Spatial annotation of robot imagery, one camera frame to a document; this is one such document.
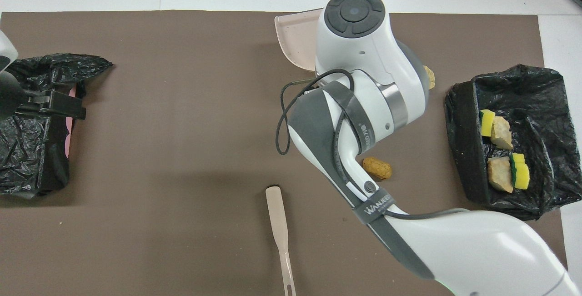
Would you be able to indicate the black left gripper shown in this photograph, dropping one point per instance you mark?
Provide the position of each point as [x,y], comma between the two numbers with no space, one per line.
[13,98]

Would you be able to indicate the beige hand brush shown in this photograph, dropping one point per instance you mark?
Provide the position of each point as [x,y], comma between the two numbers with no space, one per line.
[277,218]

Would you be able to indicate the beige plastic dustpan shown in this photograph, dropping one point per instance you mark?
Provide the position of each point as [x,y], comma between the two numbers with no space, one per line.
[295,37]

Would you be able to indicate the brown bread roll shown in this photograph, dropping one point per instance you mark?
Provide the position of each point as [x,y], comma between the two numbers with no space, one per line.
[377,168]

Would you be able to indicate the pale bread piece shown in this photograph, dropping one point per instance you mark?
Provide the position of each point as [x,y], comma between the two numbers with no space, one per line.
[430,77]

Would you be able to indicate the small yellow sponge piece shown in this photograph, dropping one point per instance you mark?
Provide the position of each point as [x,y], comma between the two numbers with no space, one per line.
[488,123]

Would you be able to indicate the torn pale bread chunk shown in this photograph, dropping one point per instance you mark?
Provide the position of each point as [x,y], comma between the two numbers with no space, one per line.
[501,133]

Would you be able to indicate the striped croissant piece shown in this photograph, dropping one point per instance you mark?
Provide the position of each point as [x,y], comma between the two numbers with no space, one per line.
[500,175]

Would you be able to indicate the green yellow sponge piece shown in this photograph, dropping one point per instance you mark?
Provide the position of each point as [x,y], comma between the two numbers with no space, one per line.
[522,175]

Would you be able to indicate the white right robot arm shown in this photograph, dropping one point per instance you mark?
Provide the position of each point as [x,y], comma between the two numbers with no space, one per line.
[363,59]

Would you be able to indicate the pink scalloped bin box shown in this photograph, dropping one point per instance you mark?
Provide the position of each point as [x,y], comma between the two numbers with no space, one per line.
[68,137]

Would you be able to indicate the black bag over pink bin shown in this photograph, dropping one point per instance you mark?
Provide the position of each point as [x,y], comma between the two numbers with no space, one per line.
[27,159]

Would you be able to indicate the black bag lined bin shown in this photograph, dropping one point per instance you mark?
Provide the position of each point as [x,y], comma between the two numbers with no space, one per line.
[545,105]

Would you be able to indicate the brown table mat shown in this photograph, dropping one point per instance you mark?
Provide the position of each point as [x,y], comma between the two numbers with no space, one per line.
[182,150]

